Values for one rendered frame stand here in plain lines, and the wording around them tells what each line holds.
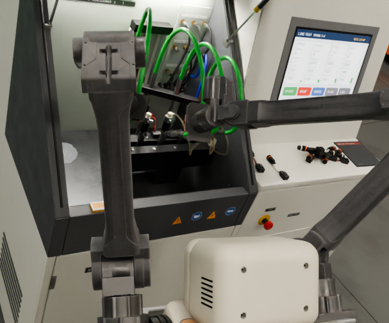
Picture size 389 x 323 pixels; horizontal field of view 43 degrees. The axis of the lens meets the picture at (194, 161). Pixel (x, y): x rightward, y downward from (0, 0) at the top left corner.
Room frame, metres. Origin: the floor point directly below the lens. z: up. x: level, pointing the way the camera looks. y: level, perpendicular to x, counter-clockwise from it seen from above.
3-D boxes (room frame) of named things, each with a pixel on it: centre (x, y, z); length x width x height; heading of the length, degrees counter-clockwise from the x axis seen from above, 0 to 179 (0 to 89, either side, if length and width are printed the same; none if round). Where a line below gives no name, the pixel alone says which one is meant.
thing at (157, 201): (1.17, 0.04, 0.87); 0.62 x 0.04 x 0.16; 131
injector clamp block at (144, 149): (1.43, 0.10, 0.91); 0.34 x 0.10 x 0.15; 131
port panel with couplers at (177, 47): (1.71, 0.18, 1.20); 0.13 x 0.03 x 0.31; 131
